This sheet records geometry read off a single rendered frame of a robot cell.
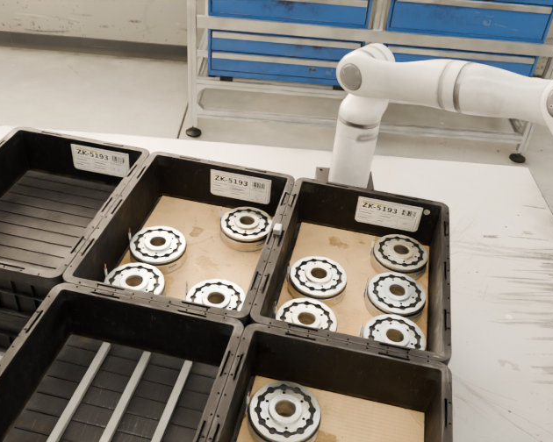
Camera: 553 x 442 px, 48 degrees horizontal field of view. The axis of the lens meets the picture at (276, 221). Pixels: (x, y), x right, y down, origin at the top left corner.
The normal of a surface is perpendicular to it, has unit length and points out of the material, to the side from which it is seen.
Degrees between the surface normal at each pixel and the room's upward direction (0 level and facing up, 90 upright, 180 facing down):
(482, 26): 90
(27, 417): 0
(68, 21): 90
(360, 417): 0
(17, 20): 90
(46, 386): 0
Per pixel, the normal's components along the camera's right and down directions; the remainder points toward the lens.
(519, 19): -0.04, 0.62
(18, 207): 0.07, -0.78
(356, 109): -0.11, -0.60
